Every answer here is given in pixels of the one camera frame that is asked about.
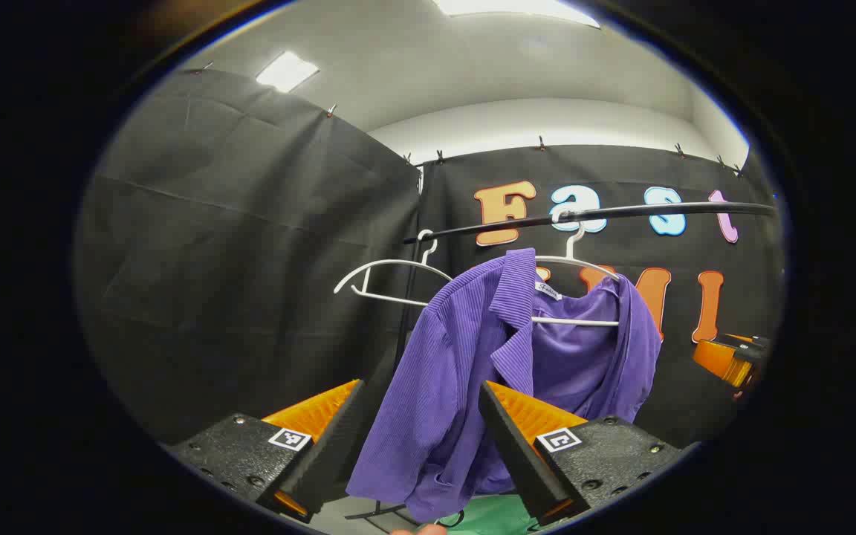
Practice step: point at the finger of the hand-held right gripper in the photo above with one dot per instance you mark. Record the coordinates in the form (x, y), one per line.
(721, 360)

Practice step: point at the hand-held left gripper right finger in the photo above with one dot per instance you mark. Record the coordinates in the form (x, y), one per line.
(519, 462)

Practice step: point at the white plastic hanger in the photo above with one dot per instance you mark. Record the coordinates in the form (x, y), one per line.
(392, 261)
(576, 322)

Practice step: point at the green laundry hamper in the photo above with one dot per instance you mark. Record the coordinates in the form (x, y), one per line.
(489, 517)

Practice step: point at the black backdrop cloth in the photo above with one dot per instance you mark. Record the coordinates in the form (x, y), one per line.
(250, 260)
(695, 405)

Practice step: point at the black metal clothes rack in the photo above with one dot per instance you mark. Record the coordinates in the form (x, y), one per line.
(658, 210)

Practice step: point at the ceiling light panel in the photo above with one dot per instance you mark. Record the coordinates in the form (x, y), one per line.
(287, 71)
(517, 7)

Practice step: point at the purple ribbed shirt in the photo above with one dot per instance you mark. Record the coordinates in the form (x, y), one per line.
(443, 371)

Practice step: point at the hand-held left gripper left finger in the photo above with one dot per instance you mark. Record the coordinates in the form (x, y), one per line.
(330, 462)

